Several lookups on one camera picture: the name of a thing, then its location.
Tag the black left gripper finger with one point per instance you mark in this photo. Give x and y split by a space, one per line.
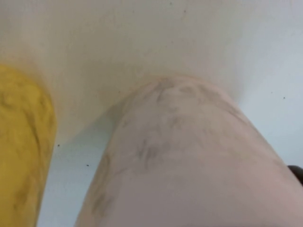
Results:
297 175

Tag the pink plastic cup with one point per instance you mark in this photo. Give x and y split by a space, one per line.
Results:
189 165

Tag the yellow plastic cup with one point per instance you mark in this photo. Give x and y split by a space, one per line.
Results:
23 142

